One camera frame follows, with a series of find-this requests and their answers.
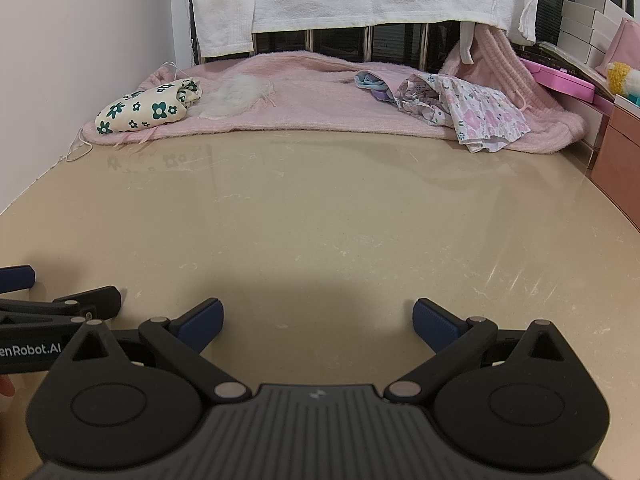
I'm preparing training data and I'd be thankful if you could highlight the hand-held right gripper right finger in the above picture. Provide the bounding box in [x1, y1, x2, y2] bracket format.
[386, 298, 574, 404]

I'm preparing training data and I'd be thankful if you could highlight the open booklet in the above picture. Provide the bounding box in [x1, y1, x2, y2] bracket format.
[537, 41, 621, 101]

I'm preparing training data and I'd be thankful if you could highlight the white fur tuft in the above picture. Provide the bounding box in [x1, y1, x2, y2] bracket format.
[192, 74, 276, 121]

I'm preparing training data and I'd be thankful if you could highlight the pink ribbed knit garment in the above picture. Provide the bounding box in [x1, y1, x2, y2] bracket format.
[442, 24, 556, 111]

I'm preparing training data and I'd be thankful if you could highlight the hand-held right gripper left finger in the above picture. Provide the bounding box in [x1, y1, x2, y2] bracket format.
[55, 298, 252, 404]

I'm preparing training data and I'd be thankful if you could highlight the stack of white boxes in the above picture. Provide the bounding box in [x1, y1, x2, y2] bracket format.
[555, 0, 636, 68]

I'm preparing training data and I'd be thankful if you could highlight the white cord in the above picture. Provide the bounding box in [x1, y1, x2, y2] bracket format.
[65, 127, 94, 163]

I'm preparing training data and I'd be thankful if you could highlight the pink pouch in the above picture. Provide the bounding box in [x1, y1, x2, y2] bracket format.
[597, 17, 640, 68]

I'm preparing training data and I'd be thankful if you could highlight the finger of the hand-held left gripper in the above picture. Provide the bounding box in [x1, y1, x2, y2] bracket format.
[0, 265, 37, 293]
[0, 286, 122, 323]

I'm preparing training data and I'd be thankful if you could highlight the terracotta box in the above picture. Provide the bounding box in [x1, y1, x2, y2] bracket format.
[590, 105, 640, 231]

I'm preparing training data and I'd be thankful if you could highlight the yellow and white plush toy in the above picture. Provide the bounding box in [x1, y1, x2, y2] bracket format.
[607, 61, 640, 106]

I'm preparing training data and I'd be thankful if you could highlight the metal grille window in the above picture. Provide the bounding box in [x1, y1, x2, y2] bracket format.
[187, 0, 640, 71]

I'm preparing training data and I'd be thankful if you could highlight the pink fuzzy blanket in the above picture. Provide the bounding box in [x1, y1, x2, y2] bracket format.
[82, 50, 586, 156]

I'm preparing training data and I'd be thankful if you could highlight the pink floral garment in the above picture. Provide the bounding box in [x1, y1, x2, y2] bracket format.
[395, 72, 531, 153]

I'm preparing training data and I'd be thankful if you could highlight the bright pink flat case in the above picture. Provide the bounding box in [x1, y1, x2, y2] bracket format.
[520, 57, 596, 103]

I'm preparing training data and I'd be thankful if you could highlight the cream garment with green flowers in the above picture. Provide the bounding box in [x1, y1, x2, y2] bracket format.
[95, 77, 203, 136]

